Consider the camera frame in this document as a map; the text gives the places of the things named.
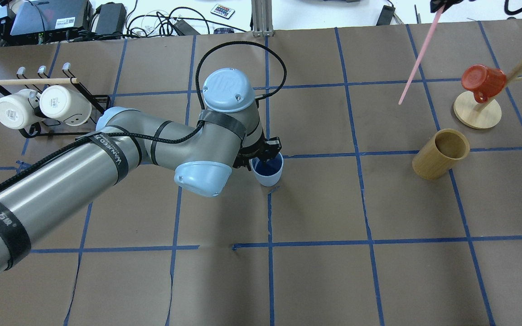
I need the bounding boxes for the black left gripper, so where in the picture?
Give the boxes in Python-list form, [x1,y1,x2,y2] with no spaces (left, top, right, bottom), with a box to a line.
[234,136,282,170]

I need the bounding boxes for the light blue plastic cup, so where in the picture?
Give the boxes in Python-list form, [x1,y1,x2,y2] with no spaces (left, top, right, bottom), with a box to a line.
[249,153,284,187]

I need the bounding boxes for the pink chopstick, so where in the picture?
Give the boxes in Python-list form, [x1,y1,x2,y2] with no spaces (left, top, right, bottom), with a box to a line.
[398,0,446,105]

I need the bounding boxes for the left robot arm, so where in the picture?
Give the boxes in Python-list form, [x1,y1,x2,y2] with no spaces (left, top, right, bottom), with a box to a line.
[0,68,282,273]

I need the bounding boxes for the remote control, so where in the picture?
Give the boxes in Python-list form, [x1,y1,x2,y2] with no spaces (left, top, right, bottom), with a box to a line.
[210,4,236,20]

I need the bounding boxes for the bamboo cylinder holder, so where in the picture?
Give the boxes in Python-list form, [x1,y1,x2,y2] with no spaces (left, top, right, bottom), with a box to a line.
[412,129,470,180]

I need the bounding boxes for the black power adapter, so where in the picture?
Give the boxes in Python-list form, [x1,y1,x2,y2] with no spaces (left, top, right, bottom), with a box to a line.
[94,3,126,35]

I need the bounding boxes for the wooden dowel rod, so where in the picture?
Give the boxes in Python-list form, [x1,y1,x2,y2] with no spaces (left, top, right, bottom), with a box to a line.
[0,77,80,86]

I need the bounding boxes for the white mug near centre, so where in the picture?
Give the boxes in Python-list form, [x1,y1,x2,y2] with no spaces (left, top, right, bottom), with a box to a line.
[39,85,92,126]

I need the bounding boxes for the white mug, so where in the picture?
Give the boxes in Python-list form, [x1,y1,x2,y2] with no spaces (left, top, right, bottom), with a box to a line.
[39,85,92,126]
[0,89,45,130]

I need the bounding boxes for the wooden mug tree stand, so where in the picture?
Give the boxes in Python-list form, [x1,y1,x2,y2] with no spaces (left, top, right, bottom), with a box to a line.
[452,60,522,130]

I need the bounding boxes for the orange mug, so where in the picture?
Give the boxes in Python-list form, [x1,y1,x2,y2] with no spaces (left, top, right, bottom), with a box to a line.
[461,64,507,103]

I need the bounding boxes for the white mug outer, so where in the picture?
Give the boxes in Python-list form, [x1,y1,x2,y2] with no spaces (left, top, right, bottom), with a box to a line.
[0,89,45,130]

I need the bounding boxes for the black electronics box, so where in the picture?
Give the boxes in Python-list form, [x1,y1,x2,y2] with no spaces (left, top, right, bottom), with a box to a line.
[10,0,93,38]

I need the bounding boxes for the aluminium frame post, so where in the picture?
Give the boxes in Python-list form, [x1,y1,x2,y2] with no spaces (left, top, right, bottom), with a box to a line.
[251,0,274,37]

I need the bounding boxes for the black wire cup rack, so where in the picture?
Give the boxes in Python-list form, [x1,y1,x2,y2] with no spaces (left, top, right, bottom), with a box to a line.
[6,62,112,139]

